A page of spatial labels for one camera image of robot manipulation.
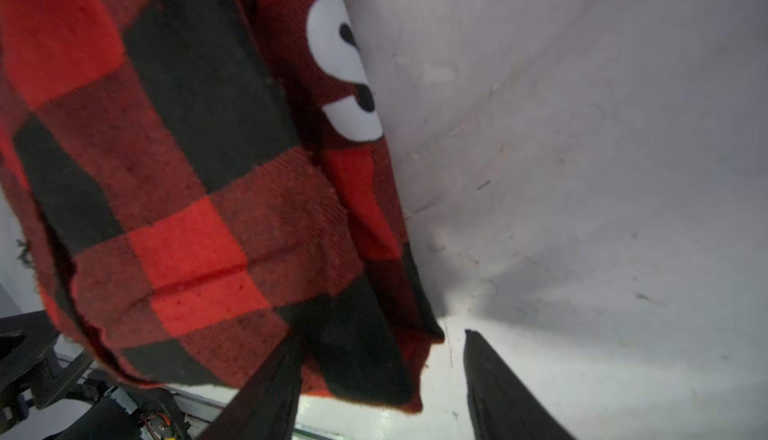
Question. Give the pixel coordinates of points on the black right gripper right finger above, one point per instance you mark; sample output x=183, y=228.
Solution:
x=500, y=405

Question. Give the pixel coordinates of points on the red black plaid shirt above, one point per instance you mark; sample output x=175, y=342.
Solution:
x=200, y=180

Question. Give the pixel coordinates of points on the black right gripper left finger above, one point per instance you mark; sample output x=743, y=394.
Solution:
x=266, y=407

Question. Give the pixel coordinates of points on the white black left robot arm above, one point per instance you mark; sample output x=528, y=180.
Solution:
x=32, y=377

